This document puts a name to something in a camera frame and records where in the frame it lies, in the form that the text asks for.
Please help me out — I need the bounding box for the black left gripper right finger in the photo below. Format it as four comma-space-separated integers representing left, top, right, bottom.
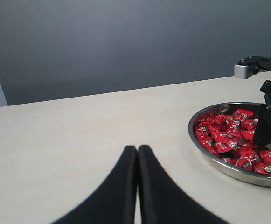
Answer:
138, 145, 227, 224

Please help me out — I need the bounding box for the round stainless steel plate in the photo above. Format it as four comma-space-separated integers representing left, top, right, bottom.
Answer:
188, 102, 271, 187

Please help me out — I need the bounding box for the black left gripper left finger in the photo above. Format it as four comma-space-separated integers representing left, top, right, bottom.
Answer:
54, 146, 138, 224

